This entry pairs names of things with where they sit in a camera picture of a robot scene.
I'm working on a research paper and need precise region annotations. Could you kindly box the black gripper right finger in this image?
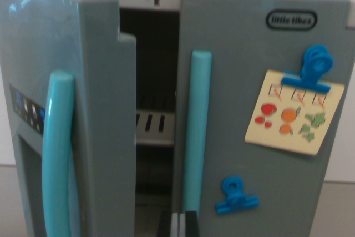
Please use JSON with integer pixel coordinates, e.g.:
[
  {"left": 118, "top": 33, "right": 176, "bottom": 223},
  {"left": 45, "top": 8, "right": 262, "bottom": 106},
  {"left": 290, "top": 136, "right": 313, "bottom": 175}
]
[{"left": 179, "top": 210, "right": 200, "bottom": 237}]

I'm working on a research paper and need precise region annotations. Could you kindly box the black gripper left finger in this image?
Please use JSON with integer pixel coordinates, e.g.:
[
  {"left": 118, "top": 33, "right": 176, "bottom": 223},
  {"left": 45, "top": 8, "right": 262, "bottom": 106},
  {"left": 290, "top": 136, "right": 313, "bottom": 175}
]
[{"left": 156, "top": 210, "right": 180, "bottom": 237}]

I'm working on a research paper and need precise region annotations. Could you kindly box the grey slotted fridge shelf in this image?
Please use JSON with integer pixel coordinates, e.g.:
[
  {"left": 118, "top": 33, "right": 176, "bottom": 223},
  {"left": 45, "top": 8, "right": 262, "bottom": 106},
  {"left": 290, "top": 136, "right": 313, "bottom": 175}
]
[{"left": 135, "top": 110, "right": 176, "bottom": 146}]

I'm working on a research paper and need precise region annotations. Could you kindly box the small blue clip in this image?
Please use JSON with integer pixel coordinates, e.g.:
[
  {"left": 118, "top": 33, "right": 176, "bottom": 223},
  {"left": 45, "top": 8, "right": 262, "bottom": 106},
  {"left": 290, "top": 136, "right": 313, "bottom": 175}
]
[{"left": 215, "top": 175, "right": 260, "bottom": 216}]

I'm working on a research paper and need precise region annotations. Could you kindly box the cream shopping list card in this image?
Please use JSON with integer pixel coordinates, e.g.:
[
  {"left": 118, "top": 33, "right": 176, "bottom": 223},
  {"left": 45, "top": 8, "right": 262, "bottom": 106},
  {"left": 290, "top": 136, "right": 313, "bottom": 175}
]
[{"left": 244, "top": 69, "right": 346, "bottom": 157}]

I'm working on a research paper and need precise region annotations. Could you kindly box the black control panel sticker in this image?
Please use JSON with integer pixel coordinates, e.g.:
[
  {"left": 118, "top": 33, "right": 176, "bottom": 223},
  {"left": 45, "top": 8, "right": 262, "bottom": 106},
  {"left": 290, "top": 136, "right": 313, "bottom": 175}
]
[{"left": 9, "top": 83, "right": 47, "bottom": 137}]

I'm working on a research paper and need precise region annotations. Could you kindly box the large blue clip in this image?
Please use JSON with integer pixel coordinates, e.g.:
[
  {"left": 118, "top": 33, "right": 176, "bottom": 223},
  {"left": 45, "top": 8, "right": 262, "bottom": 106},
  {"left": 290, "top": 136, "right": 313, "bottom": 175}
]
[{"left": 280, "top": 44, "right": 334, "bottom": 94}]

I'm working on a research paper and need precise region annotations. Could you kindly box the straight teal door handle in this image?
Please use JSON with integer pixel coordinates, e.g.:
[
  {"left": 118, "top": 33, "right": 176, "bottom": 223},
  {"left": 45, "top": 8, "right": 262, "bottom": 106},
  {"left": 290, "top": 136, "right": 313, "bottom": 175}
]
[{"left": 182, "top": 50, "right": 212, "bottom": 221}]

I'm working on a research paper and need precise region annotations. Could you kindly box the curved teal door handle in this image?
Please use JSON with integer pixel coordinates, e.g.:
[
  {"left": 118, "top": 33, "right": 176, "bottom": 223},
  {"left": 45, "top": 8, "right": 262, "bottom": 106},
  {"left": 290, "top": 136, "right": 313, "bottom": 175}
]
[{"left": 41, "top": 70, "right": 75, "bottom": 237}]

